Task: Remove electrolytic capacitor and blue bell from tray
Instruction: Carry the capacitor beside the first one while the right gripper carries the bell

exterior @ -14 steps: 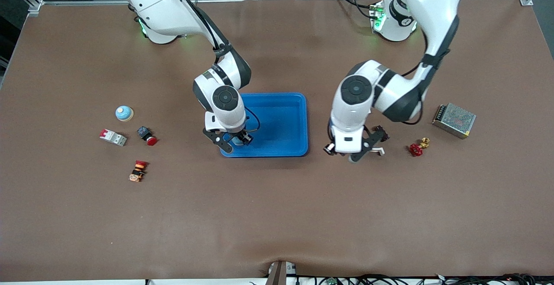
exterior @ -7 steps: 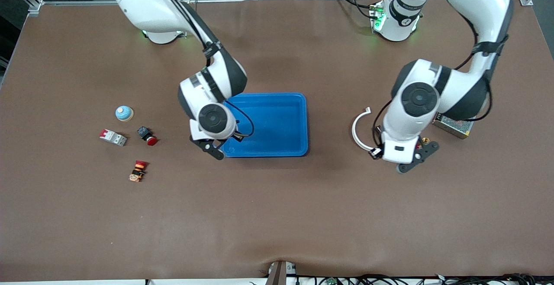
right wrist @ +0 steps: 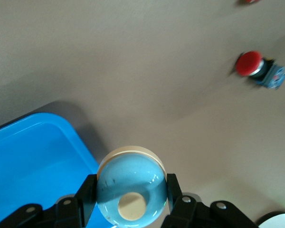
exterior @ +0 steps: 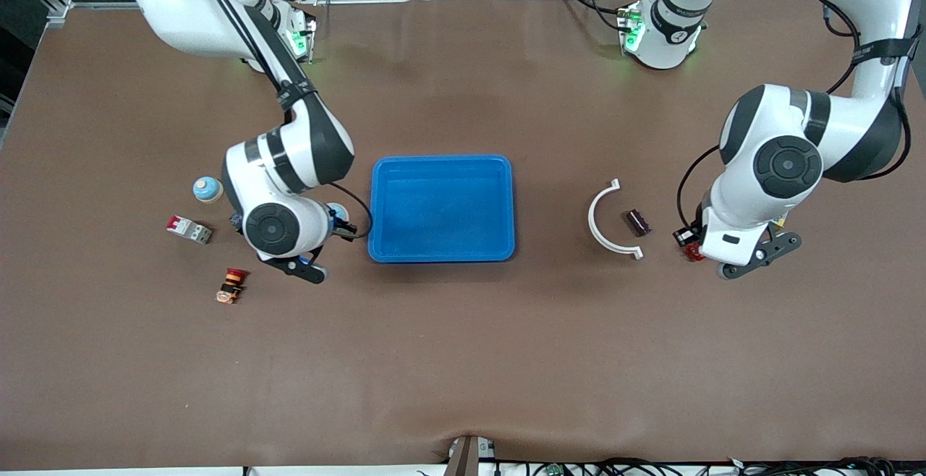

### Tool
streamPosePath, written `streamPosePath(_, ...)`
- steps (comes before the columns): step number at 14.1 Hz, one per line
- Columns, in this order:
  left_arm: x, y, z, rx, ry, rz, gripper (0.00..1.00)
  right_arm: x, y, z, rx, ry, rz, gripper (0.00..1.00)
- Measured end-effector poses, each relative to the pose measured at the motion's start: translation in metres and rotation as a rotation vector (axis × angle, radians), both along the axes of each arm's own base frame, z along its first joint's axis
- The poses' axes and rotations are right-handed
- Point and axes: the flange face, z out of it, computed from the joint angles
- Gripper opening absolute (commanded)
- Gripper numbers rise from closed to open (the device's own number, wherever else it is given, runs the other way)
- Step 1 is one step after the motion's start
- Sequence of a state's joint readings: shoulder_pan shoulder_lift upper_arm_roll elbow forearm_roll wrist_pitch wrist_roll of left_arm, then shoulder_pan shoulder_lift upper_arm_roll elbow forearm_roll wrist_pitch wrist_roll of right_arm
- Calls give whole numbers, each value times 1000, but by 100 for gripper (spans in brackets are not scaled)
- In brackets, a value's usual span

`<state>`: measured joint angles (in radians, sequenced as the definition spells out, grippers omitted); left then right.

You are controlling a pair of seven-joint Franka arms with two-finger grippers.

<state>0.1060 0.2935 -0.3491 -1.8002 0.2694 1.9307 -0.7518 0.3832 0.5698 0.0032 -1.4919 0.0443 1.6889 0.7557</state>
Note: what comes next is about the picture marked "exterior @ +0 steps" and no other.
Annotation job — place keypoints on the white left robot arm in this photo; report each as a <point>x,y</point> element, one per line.
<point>785,165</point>

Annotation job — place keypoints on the red mushroom emergency stop button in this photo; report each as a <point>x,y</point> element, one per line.
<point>235,220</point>

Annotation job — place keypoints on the grey metal bracket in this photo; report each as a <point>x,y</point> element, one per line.
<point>466,458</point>

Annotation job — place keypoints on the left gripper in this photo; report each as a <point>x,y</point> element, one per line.
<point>684,236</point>

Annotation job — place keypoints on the white curved plastic clamp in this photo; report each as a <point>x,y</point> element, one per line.
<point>591,219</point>

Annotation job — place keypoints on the white and red circuit breaker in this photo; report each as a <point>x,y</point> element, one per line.
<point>189,230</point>

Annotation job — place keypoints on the black cylindrical capacitor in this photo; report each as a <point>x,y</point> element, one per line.
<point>682,236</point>
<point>637,222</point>

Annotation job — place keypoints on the red orange striped push button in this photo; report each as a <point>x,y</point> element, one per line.
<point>231,286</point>

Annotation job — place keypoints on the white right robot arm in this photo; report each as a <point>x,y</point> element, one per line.
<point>181,6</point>

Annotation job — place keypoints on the light blue service bell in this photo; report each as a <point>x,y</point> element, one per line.
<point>338,211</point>
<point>207,189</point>

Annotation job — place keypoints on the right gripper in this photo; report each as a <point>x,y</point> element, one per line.
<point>341,223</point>

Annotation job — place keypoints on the brass valve with red handwheel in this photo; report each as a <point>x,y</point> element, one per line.
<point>694,252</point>

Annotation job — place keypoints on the blue plastic tray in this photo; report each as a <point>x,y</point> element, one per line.
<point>441,208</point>

